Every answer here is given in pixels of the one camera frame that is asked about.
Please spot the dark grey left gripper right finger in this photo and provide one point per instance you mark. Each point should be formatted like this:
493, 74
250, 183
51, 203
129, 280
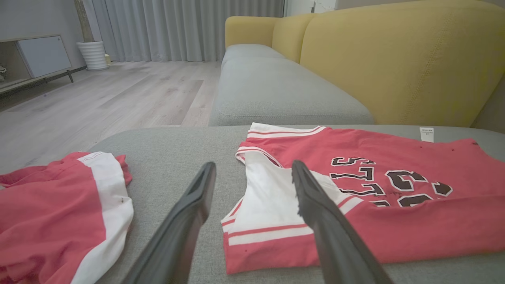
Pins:
335, 244

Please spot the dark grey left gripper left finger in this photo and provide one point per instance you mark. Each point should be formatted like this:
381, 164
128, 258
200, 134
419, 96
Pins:
177, 236

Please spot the red basketball jersey number 23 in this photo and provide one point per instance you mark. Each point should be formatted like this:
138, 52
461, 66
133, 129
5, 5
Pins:
414, 228

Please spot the red shorts with white stripe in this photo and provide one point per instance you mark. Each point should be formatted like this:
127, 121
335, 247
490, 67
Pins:
51, 217

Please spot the large grey fabric ottoman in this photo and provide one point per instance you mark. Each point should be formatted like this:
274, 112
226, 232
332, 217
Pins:
177, 146

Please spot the long grey sofa seat cushion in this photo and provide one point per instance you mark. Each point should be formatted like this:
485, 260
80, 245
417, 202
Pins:
276, 94

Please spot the wide yellow back cushion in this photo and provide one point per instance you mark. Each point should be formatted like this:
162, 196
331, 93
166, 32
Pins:
402, 63

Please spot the short grey sofa seat cushion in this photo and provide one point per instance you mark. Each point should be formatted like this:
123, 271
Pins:
248, 53

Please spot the white ribbed plant pot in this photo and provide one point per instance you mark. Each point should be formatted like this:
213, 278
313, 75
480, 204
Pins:
93, 55

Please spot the grey pleated curtain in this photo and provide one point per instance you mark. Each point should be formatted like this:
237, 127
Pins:
177, 27

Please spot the narrow yellow back cushion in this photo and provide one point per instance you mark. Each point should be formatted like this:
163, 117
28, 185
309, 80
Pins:
290, 35

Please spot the yellow sofa end cushion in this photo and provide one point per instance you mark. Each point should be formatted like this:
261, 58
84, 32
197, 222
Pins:
248, 29

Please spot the low white TV cabinet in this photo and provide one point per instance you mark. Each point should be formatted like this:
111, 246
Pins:
39, 57

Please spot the brown plant trunk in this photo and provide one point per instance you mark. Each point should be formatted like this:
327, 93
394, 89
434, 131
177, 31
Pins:
83, 19

